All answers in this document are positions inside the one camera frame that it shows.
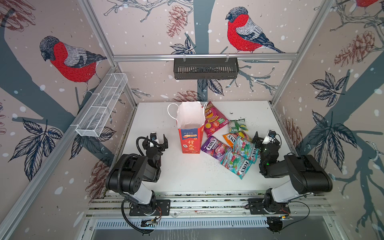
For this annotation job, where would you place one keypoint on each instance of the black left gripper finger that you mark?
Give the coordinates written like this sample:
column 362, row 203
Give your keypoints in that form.
column 165, row 143
column 153, row 136

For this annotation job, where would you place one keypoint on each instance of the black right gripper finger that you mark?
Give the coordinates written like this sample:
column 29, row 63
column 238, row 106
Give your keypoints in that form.
column 272, row 134
column 256, row 141

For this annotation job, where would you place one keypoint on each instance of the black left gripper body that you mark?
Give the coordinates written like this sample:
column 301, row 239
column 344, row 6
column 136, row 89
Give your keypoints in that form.
column 161, row 148

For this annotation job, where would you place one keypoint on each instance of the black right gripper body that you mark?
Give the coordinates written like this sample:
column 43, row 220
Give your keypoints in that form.
column 263, row 148

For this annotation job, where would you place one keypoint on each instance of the orange Fox's candy bag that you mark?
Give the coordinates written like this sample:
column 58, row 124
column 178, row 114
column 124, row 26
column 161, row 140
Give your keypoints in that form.
column 230, row 138

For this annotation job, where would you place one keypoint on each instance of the red paper gift bag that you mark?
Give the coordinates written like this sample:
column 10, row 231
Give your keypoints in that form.
column 190, row 119

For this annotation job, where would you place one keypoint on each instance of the purple Fox's berries bag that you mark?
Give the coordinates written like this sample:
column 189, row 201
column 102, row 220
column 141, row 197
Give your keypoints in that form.
column 215, row 148

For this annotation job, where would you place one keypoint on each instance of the pink Lay's chips bag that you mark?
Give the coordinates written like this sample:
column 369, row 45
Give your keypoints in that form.
column 215, row 120

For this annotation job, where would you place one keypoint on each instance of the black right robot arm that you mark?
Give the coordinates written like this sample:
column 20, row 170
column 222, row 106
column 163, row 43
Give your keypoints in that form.
column 306, row 177

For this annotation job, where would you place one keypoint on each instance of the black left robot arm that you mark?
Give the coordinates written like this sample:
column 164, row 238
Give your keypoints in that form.
column 131, row 170

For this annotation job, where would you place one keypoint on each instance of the green snack packet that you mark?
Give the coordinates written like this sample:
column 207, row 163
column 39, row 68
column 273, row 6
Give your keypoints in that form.
column 236, row 126

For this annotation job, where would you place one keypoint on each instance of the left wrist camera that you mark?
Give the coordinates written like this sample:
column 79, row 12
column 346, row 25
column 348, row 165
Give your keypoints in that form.
column 156, row 140

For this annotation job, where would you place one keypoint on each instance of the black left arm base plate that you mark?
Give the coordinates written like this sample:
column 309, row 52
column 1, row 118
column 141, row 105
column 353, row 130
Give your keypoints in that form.
column 157, row 208

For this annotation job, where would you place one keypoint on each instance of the aluminium mounting rail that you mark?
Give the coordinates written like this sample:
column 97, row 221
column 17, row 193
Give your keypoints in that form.
column 210, row 205

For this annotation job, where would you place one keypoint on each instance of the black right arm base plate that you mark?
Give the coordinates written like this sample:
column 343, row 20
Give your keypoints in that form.
column 258, row 206

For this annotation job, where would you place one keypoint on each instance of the black wall basket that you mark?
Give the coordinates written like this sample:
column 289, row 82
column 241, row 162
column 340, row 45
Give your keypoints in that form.
column 206, row 68

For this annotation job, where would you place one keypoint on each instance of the aluminium frame crossbar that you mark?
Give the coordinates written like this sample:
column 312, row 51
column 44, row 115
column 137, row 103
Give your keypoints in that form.
column 153, row 58

